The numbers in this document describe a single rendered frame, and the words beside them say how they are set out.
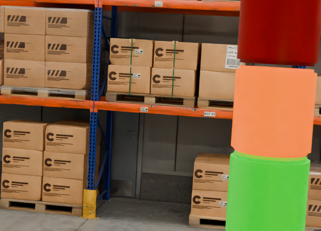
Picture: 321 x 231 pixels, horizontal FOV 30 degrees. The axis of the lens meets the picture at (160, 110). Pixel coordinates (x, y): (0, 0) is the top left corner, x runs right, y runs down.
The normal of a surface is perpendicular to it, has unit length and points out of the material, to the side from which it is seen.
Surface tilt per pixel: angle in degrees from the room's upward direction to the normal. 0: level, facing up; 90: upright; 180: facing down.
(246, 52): 90
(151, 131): 90
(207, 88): 91
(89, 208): 90
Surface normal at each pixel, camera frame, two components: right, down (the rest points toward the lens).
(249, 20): -0.86, 0.00
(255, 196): -0.49, 0.05
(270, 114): -0.25, 0.07
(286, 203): 0.27, 0.11
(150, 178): -0.04, -0.73
